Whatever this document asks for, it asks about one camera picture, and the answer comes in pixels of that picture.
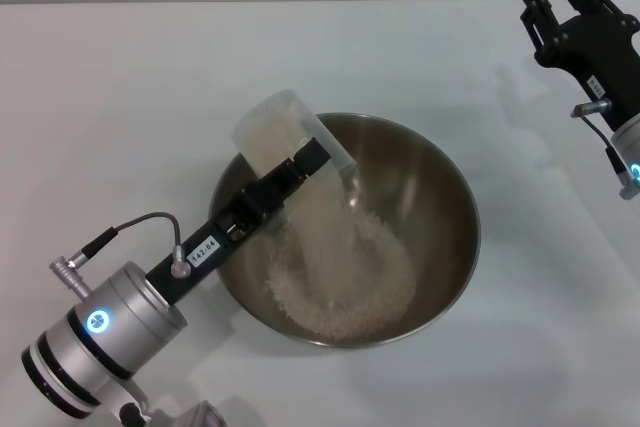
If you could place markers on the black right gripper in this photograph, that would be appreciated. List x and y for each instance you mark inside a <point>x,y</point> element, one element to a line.
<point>605,57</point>

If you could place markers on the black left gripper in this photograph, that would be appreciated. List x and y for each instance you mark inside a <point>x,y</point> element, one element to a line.
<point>235,227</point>

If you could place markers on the clear plastic measuring cup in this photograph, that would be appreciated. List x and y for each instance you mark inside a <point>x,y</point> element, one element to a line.
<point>270,127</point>

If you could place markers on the white rice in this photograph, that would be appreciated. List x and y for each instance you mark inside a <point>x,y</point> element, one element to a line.
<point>345,287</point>

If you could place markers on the stainless steel bowl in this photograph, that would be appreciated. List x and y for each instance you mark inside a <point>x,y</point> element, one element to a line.
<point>440,227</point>

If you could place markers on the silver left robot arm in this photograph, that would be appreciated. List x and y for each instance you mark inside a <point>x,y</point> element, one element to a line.
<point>110,337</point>

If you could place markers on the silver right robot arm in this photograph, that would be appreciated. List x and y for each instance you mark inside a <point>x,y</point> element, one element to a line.
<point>631,147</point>

